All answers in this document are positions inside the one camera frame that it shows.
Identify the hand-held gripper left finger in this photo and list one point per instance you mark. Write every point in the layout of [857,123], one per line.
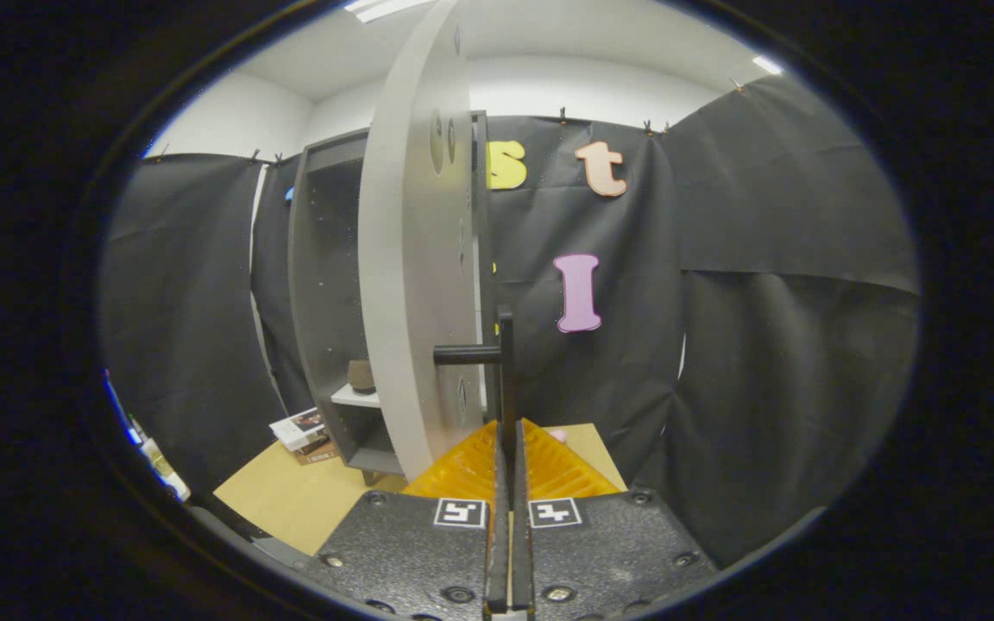
[411,552]

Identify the grey shoe cabinet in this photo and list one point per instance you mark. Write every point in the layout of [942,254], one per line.
[324,285]

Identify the black backdrop cloth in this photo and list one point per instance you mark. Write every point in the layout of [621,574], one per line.
[764,328]

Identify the small pink object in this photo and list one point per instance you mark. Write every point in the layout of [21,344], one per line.
[557,435]

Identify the white book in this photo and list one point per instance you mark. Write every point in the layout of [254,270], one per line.
[297,424]

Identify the brown fuzzy shoe with bow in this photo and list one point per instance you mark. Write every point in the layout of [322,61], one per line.
[361,378]

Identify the ceiling light panel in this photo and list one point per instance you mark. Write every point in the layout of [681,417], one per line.
[385,7]
[767,65]

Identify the white shoe cabinet door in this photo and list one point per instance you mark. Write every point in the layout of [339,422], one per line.
[415,276]

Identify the pile of small desk clutter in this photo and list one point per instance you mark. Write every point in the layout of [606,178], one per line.
[152,453]

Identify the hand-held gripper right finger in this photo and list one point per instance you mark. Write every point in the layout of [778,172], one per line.
[609,552]

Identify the brown book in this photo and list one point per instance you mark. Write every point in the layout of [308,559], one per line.
[317,454]

